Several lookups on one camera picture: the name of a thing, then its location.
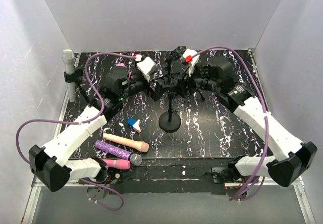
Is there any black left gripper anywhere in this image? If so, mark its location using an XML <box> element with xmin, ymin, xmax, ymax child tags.
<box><xmin>119</xmin><ymin>73</ymin><xmax>169</xmax><ymax>101</ymax></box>

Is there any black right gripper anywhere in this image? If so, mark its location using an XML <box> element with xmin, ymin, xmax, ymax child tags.
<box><xmin>169</xmin><ymin>63</ymin><xmax>220</xmax><ymax>99</ymax></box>

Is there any black round-base stand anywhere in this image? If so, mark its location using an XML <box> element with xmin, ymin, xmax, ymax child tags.
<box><xmin>64</xmin><ymin>67</ymin><xmax>90</xmax><ymax>103</ymax></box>
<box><xmin>158</xmin><ymin>91</ymin><xmax>181</xmax><ymax>133</ymax></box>

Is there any black tripod shock-mount stand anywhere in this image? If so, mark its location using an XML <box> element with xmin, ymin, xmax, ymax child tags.
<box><xmin>152</xmin><ymin>46</ymin><xmax>186</xmax><ymax>82</ymax></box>

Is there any beige microphone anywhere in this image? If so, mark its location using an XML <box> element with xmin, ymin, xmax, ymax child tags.
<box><xmin>103</xmin><ymin>133</ymin><xmax>149</xmax><ymax>152</ymax></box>

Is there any purple glitter microphone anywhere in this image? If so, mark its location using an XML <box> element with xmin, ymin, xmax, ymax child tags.
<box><xmin>94</xmin><ymin>141</ymin><xmax>142</xmax><ymax>166</ymax></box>

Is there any pink plastic microphone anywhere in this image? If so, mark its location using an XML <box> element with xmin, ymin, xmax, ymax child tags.
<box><xmin>103</xmin><ymin>159</ymin><xmax>131</xmax><ymax>170</ymax></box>

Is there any black tripod microphone stand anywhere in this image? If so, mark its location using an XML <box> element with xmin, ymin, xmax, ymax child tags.
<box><xmin>189</xmin><ymin>89</ymin><xmax>205</xmax><ymax>101</ymax></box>

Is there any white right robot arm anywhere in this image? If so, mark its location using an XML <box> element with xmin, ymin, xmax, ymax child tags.
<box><xmin>180</xmin><ymin>55</ymin><xmax>317</xmax><ymax>187</ymax></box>

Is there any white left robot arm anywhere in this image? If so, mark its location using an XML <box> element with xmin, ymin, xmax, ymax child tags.
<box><xmin>29</xmin><ymin>67</ymin><xmax>148</xmax><ymax>192</ymax></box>

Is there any silver microphone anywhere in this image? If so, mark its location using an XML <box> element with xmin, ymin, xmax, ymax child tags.
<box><xmin>62</xmin><ymin>49</ymin><xmax>76</xmax><ymax>102</ymax></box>

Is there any blue and white small block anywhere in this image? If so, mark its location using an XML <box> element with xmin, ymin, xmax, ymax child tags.
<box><xmin>127</xmin><ymin>118</ymin><xmax>141</xmax><ymax>133</ymax></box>

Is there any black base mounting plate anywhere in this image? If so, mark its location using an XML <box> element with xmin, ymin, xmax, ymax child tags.
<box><xmin>102</xmin><ymin>157</ymin><xmax>246</xmax><ymax>195</ymax></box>

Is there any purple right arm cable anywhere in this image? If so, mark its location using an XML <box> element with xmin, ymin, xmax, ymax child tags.
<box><xmin>191</xmin><ymin>46</ymin><xmax>270</xmax><ymax>201</ymax></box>

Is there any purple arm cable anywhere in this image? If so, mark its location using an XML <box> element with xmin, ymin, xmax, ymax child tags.
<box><xmin>191</xmin><ymin>46</ymin><xmax>270</xmax><ymax>201</ymax></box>
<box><xmin>16</xmin><ymin>52</ymin><xmax>142</xmax><ymax>211</ymax></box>

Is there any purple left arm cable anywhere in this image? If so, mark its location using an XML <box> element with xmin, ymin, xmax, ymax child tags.
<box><xmin>16</xmin><ymin>52</ymin><xmax>142</xmax><ymax>211</ymax></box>

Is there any aluminium frame rail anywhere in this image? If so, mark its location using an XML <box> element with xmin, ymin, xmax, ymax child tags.
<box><xmin>21</xmin><ymin>92</ymin><xmax>316</xmax><ymax>224</ymax></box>

